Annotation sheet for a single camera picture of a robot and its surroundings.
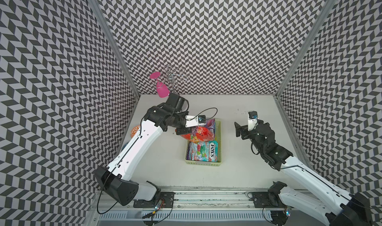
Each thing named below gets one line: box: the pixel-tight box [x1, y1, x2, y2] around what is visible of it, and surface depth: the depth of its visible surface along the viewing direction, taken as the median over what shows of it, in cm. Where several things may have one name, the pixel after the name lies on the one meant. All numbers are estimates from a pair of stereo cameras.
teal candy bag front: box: [189, 140, 219, 162], surface depth 84 cm
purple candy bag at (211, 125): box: [204, 118, 216, 133], surface depth 90 cm
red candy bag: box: [180, 125, 215, 143], surface depth 73 cm
